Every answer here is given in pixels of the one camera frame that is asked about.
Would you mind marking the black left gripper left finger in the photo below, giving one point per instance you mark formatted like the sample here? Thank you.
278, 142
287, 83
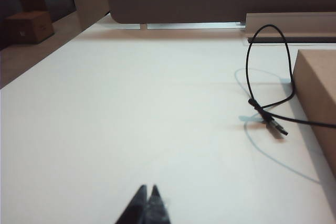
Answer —
135, 208

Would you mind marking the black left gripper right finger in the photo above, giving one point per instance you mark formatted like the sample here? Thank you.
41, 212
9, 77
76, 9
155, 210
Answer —
157, 208

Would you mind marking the long brown cardboard box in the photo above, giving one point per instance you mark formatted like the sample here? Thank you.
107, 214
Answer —
317, 90

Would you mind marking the large brown cardboard carton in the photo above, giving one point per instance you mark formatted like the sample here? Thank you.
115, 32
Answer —
30, 27

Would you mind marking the beige building column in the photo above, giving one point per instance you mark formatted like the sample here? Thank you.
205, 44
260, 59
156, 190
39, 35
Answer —
89, 1

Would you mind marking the silver divider mounting bracket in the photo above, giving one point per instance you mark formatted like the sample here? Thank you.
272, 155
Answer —
194, 25
130, 26

